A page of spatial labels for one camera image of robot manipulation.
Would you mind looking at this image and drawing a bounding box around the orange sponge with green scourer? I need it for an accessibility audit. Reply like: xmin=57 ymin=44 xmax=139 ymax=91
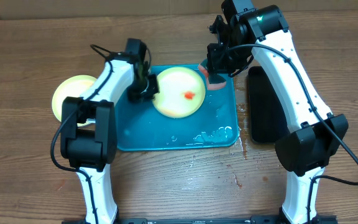
xmin=198 ymin=59 xmax=226 ymax=91

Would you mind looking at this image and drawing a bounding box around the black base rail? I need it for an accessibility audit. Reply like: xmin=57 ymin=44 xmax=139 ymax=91
xmin=61 ymin=215 xmax=338 ymax=224

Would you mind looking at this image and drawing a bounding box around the teal plastic serving tray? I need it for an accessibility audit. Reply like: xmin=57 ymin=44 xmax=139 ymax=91
xmin=115 ymin=74 xmax=239 ymax=151

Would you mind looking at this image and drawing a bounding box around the black rectangular tray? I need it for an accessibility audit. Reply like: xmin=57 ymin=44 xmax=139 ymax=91
xmin=247 ymin=66 xmax=289 ymax=144

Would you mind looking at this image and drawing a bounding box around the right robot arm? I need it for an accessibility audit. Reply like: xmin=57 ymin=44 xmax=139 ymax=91
xmin=204 ymin=0 xmax=348 ymax=223

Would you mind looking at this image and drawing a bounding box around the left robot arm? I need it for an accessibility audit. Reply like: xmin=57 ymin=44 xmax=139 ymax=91
xmin=50 ymin=39 xmax=158 ymax=223

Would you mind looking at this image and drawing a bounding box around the green plate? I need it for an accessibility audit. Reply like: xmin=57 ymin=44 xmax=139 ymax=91
xmin=52 ymin=75 xmax=96 ymax=122
xmin=152 ymin=67 xmax=206 ymax=118

